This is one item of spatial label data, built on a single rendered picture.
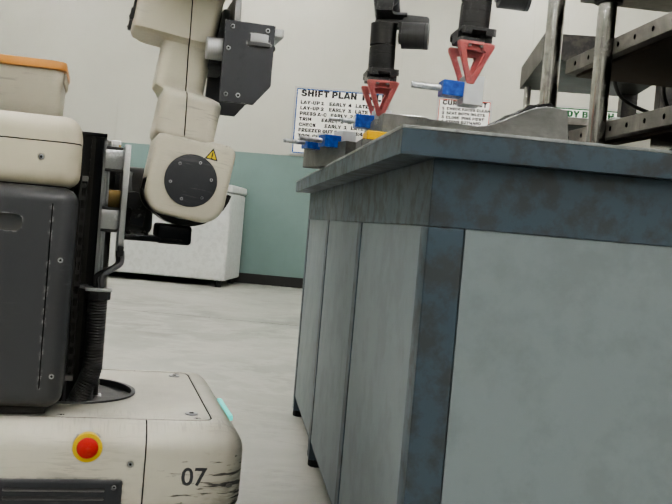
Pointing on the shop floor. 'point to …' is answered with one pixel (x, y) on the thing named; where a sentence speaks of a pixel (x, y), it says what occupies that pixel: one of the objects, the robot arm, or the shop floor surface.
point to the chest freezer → (165, 259)
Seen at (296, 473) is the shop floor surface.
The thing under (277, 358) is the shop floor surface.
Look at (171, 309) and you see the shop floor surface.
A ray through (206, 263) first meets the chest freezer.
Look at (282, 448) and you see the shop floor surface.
